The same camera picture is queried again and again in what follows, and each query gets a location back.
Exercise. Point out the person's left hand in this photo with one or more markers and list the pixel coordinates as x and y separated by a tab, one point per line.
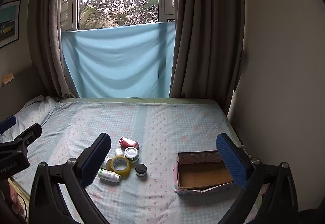
12	197

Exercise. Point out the plain white bottle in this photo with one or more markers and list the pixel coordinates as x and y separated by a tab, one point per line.
106	162

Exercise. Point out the light blue cloth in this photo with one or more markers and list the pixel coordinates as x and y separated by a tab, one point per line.
114	61

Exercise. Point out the white bottle with green label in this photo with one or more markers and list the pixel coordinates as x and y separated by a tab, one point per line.
108	175

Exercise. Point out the yellow sticky note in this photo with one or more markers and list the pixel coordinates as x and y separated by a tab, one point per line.
7	78

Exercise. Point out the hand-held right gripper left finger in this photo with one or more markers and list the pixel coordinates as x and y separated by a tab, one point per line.
97	160

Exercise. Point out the patterned cardboard box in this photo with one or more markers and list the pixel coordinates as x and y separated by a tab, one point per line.
203	173

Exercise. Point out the small white bottle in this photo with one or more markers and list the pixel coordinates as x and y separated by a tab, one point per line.
118	152

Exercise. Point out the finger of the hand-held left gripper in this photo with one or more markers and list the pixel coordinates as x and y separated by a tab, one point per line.
7	123
31	132

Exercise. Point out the grey-brown curtain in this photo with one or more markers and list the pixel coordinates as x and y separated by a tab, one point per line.
48	36
203	36

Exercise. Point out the red small box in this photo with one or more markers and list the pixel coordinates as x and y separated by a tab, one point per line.
128	142

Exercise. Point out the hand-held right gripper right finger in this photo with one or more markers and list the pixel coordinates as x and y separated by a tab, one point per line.
231	160

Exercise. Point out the wall poster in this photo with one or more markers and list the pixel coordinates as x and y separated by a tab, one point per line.
9	23

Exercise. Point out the green jar with white lid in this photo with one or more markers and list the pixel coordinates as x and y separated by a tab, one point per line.
131	153

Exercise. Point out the yellow tape roll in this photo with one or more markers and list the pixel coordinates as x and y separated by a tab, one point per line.
122	174

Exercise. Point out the black round jar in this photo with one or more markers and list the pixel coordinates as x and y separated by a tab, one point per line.
141	169

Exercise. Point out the checked pillow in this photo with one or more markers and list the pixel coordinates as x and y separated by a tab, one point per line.
33	108

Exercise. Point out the green mattress cover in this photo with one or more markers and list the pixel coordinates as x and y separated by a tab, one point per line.
127	100

